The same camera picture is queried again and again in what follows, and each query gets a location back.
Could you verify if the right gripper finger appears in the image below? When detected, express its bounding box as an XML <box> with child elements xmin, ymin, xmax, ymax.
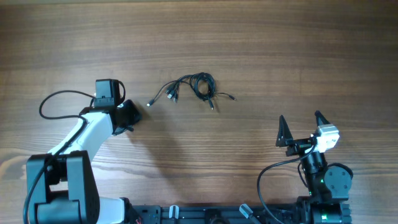
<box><xmin>275</xmin><ymin>115</ymin><xmax>294</xmax><ymax>147</ymax></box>
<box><xmin>315</xmin><ymin>110</ymin><xmax>330</xmax><ymax>126</ymax></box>

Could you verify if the black usb cable bundle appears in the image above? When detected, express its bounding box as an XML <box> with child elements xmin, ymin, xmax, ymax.
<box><xmin>146</xmin><ymin>72</ymin><xmax>237</xmax><ymax>111</ymax></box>

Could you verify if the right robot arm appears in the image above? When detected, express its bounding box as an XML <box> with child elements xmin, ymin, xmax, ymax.
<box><xmin>275</xmin><ymin>111</ymin><xmax>353</xmax><ymax>223</ymax></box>

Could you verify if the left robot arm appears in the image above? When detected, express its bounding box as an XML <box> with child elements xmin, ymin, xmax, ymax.
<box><xmin>22</xmin><ymin>79</ymin><xmax>143</xmax><ymax>223</ymax></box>

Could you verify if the right camera cable black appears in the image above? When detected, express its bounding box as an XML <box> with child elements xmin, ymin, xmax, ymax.
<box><xmin>256</xmin><ymin>148</ymin><xmax>313</xmax><ymax>224</ymax></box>

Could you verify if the camera cable black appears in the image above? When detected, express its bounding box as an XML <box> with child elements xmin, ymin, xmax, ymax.
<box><xmin>256</xmin><ymin>148</ymin><xmax>313</xmax><ymax>224</ymax></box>
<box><xmin>22</xmin><ymin>90</ymin><xmax>95</xmax><ymax>224</ymax></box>

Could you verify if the left camera cable black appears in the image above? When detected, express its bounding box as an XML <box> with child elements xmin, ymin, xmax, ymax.
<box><xmin>22</xmin><ymin>90</ymin><xmax>95</xmax><ymax>224</ymax></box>

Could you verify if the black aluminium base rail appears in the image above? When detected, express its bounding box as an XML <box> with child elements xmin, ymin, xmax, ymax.
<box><xmin>124</xmin><ymin>203</ymin><xmax>352</xmax><ymax>224</ymax></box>

